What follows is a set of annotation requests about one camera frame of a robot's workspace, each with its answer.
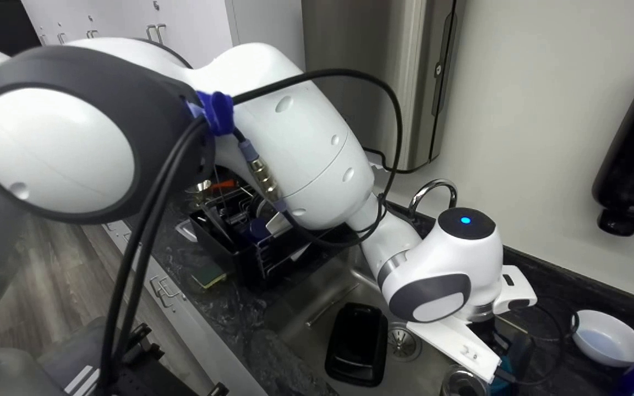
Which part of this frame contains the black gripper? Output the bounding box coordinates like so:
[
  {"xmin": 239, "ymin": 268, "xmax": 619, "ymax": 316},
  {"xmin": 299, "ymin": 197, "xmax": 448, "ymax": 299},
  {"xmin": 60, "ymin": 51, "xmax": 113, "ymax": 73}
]
[{"xmin": 486, "ymin": 314, "xmax": 534, "ymax": 371}]

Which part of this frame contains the clear plastic tumbler lid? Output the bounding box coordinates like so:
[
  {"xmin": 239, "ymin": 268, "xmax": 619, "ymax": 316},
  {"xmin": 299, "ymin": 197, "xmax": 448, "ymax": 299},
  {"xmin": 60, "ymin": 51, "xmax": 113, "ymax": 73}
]
[{"xmin": 441, "ymin": 367, "xmax": 488, "ymax": 391}]

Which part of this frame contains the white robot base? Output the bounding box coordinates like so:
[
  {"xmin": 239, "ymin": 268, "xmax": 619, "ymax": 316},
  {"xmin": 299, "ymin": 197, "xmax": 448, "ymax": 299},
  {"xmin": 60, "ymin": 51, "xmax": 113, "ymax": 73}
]
[{"xmin": 0, "ymin": 212, "xmax": 67, "ymax": 396}]

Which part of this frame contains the steel sink drain strainer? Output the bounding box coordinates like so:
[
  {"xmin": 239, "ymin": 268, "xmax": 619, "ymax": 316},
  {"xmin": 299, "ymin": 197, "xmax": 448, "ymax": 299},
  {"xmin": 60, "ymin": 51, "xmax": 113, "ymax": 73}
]
[{"xmin": 387, "ymin": 325, "xmax": 422, "ymax": 361}]

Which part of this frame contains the black cup in sink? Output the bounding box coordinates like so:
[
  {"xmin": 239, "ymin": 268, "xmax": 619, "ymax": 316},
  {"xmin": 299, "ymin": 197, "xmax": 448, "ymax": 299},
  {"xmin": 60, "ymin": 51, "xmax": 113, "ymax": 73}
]
[{"xmin": 324, "ymin": 302, "xmax": 390, "ymax": 390}]

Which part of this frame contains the stainless steel sink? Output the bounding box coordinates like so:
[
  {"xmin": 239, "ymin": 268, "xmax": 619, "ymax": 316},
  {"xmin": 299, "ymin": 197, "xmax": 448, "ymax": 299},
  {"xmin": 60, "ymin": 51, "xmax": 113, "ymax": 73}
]
[{"xmin": 276, "ymin": 248, "xmax": 534, "ymax": 396}]

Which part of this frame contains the small white bowl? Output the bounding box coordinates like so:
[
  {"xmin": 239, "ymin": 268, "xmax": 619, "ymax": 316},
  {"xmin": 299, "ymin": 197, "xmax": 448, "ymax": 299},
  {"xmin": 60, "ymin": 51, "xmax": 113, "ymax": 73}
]
[{"xmin": 567, "ymin": 307, "xmax": 634, "ymax": 369}]

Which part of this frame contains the black dish rack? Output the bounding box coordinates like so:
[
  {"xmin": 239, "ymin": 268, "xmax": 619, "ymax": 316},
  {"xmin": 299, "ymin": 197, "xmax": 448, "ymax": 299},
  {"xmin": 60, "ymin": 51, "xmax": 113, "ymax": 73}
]
[{"xmin": 182, "ymin": 172, "xmax": 320, "ymax": 289}]

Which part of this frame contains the green yellow sponge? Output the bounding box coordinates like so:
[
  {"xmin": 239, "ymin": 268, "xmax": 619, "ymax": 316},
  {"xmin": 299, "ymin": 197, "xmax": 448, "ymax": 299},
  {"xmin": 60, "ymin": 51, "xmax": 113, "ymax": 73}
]
[{"xmin": 189, "ymin": 262, "xmax": 228, "ymax": 293}]

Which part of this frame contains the stainless paper towel dispenser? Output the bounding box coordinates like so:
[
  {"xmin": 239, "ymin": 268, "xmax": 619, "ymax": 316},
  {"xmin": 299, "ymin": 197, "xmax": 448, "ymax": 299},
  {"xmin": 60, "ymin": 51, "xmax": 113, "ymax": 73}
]
[{"xmin": 302, "ymin": 0, "xmax": 462, "ymax": 173}]

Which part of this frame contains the white base cabinet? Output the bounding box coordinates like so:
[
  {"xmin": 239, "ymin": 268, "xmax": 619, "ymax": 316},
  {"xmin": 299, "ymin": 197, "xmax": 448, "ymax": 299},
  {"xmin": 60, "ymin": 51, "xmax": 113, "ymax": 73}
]
[{"xmin": 100, "ymin": 218, "xmax": 270, "ymax": 396}]

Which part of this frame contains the black breadboard table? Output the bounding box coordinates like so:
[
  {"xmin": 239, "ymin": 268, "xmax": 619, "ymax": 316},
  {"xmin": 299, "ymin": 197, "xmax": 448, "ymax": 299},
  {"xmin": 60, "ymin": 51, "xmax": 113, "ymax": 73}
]
[{"xmin": 37, "ymin": 314, "xmax": 203, "ymax": 396}]

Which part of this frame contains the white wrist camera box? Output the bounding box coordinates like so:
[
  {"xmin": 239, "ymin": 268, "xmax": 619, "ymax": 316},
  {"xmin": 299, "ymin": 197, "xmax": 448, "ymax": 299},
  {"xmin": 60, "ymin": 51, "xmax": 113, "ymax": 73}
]
[{"xmin": 402, "ymin": 316, "xmax": 504, "ymax": 384}]

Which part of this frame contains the orange handled utensil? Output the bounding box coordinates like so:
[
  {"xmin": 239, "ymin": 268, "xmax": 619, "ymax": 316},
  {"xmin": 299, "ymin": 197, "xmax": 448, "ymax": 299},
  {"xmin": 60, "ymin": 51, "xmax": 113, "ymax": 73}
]
[{"xmin": 210, "ymin": 178, "xmax": 243, "ymax": 193}]

